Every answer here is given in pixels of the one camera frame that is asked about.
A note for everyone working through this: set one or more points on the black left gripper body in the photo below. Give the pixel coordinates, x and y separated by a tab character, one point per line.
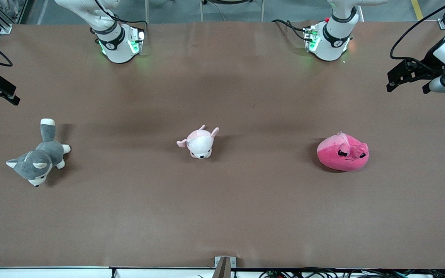
430	62

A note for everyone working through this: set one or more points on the round hot pink plush toy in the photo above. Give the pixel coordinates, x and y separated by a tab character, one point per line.
338	160

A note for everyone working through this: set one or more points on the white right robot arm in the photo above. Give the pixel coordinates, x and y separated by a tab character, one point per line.
118	50

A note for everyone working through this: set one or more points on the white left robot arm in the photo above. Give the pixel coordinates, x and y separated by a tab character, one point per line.
332	46

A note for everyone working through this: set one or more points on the grey white plush husky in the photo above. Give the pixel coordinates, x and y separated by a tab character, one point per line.
41	160

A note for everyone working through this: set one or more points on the pale pink plush dog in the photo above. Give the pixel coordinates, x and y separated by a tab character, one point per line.
201	144

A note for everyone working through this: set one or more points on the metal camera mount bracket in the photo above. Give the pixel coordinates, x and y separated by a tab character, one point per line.
225	266

